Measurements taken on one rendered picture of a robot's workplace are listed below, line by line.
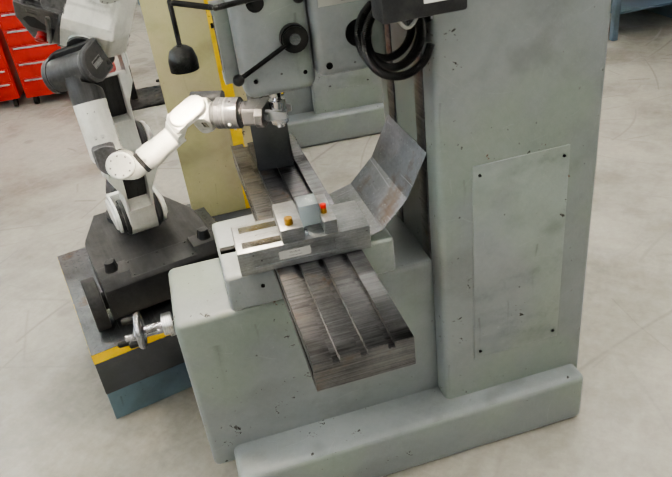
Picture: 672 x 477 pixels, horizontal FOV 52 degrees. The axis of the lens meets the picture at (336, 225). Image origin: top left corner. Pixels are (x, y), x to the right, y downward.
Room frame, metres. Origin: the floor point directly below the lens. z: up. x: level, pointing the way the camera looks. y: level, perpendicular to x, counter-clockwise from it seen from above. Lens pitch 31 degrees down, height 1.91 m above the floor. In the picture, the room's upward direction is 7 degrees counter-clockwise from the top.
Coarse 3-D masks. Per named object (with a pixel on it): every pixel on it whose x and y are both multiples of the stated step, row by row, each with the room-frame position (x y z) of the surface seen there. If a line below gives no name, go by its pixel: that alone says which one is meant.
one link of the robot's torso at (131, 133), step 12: (120, 60) 2.29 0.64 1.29; (120, 72) 2.23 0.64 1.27; (96, 84) 2.23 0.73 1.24; (108, 84) 2.25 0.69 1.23; (120, 84) 2.25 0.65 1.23; (108, 96) 2.25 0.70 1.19; (120, 96) 2.26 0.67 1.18; (120, 108) 2.26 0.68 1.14; (120, 120) 2.22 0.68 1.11; (132, 120) 2.22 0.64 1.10; (120, 132) 2.20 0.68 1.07; (132, 132) 2.22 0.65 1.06; (144, 132) 2.25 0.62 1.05; (132, 144) 2.21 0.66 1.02
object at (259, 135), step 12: (264, 96) 2.25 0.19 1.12; (252, 132) 2.07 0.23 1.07; (264, 132) 2.07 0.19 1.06; (276, 132) 2.08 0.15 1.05; (288, 132) 2.08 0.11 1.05; (264, 144) 2.07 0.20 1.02; (276, 144) 2.08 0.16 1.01; (288, 144) 2.08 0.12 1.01; (264, 156) 2.07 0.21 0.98; (276, 156) 2.08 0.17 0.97; (288, 156) 2.08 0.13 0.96; (264, 168) 2.07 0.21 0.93
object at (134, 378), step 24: (72, 264) 2.50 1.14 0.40; (72, 288) 2.31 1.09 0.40; (144, 312) 2.09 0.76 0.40; (96, 336) 1.98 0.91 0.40; (120, 336) 1.96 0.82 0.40; (168, 336) 1.99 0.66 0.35; (96, 360) 1.88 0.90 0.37; (120, 360) 1.91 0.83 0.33; (144, 360) 1.94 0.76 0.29; (168, 360) 1.98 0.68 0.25; (120, 384) 1.90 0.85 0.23; (144, 384) 2.02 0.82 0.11; (168, 384) 2.05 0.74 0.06; (120, 408) 1.97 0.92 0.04
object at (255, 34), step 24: (264, 0) 1.70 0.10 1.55; (288, 0) 1.71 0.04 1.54; (240, 24) 1.69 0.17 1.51; (264, 24) 1.70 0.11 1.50; (240, 48) 1.69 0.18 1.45; (264, 48) 1.69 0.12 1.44; (240, 72) 1.72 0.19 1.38; (264, 72) 1.69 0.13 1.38; (288, 72) 1.70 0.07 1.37; (312, 72) 1.72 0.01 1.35
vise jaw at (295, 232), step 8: (272, 208) 1.61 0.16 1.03; (280, 208) 1.60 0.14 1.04; (288, 208) 1.59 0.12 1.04; (280, 216) 1.56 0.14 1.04; (296, 216) 1.54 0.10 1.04; (280, 224) 1.51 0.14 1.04; (296, 224) 1.50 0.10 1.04; (280, 232) 1.49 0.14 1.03; (288, 232) 1.48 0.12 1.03; (296, 232) 1.49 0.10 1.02; (304, 232) 1.49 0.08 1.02; (288, 240) 1.48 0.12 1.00; (296, 240) 1.49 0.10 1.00
